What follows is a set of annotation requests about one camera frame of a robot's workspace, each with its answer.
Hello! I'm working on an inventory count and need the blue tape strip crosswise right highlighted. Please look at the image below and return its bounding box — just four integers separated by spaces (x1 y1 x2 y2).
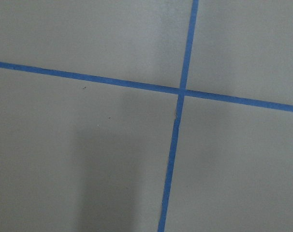
0 61 293 112

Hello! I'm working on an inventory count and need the blue tape strip lengthwise right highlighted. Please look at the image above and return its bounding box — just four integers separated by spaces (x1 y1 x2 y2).
157 0 199 232

